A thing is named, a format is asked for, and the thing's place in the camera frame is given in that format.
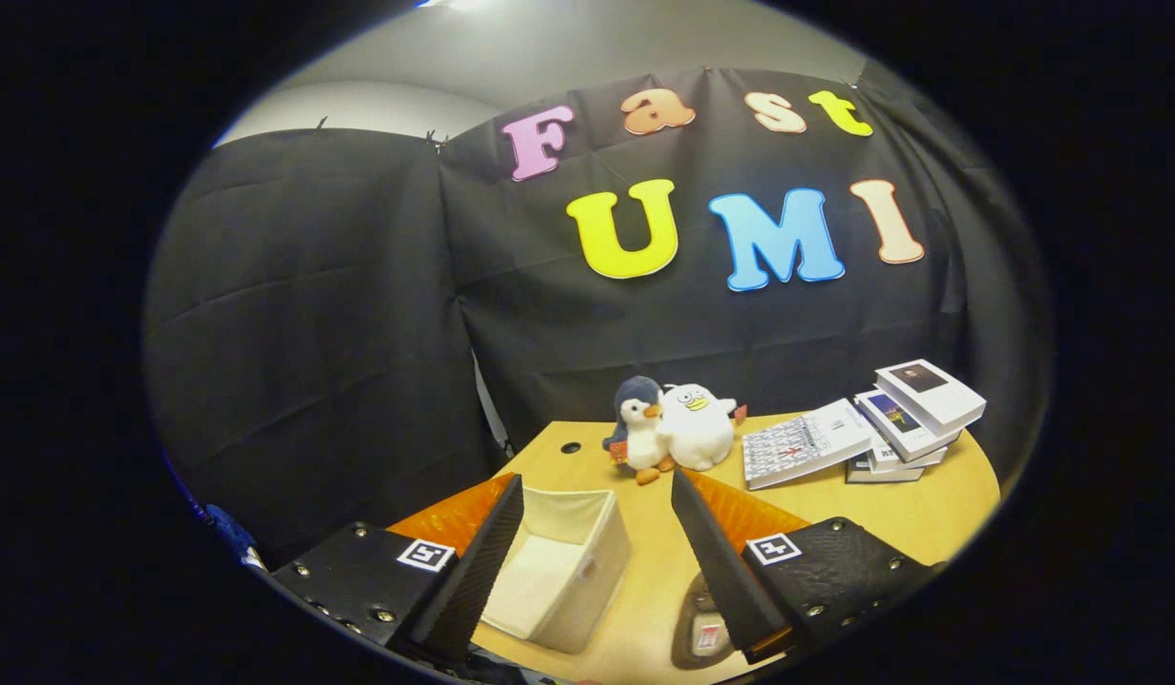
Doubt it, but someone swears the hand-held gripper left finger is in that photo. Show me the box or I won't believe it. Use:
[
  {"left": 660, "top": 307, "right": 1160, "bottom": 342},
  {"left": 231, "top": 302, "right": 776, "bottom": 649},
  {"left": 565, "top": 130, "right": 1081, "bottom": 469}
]
[{"left": 268, "top": 473, "right": 526, "bottom": 667}]

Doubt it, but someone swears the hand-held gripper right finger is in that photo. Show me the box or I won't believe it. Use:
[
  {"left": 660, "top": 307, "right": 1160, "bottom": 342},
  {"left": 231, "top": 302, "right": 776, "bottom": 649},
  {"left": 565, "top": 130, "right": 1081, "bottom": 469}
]
[{"left": 671, "top": 469, "right": 935, "bottom": 665}]

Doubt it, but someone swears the brown fuzzy shoe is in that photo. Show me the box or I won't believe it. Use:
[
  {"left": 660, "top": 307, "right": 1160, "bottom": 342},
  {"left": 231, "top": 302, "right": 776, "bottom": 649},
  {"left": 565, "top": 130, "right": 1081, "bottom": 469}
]
[{"left": 671, "top": 576, "right": 740, "bottom": 670}]

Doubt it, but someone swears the beige fabric storage box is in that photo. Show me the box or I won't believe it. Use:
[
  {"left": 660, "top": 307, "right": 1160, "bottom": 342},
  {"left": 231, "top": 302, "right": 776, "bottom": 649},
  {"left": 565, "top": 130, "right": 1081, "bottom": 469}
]
[{"left": 480, "top": 487, "right": 634, "bottom": 656}]

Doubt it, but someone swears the patterned cover book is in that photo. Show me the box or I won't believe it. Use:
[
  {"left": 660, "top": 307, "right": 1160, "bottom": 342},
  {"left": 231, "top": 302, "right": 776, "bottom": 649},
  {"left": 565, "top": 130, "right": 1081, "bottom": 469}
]
[{"left": 741, "top": 398, "right": 875, "bottom": 491}]

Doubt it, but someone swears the white duck plush toy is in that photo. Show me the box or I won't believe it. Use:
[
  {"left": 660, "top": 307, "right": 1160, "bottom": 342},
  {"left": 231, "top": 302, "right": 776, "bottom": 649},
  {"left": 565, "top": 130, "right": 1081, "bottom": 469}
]
[{"left": 656, "top": 382, "right": 748, "bottom": 472}]

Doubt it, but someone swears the grey penguin plush toy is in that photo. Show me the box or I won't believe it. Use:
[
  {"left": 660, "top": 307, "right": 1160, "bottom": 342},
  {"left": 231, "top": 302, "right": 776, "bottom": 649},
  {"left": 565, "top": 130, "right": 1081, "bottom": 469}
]
[{"left": 601, "top": 376, "right": 676, "bottom": 486}]

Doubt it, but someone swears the dark grey book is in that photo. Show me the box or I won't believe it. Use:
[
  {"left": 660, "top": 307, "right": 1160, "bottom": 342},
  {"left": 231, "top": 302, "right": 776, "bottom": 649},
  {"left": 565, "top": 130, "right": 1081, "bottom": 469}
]
[{"left": 846, "top": 455, "right": 926, "bottom": 483}]

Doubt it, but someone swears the plain white book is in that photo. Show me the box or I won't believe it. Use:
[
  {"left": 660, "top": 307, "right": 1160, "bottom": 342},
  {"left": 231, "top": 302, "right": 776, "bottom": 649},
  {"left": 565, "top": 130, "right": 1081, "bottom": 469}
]
[{"left": 868, "top": 440, "right": 948, "bottom": 474}]

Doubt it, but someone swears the blue object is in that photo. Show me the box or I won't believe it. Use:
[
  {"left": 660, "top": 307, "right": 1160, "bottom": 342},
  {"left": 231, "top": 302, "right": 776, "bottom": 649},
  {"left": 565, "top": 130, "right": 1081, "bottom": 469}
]
[{"left": 205, "top": 504, "right": 260, "bottom": 570}]

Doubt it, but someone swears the white book with dark picture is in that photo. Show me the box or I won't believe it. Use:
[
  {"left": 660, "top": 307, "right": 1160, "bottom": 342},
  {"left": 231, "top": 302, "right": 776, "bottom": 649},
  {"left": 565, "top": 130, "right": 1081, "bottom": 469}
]
[{"left": 875, "top": 359, "right": 987, "bottom": 437}]

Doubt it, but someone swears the black backdrop cloth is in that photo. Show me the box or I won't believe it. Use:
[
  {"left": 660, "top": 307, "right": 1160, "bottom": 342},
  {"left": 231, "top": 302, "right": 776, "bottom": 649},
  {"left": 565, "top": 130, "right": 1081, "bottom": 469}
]
[{"left": 142, "top": 65, "right": 1054, "bottom": 572}]

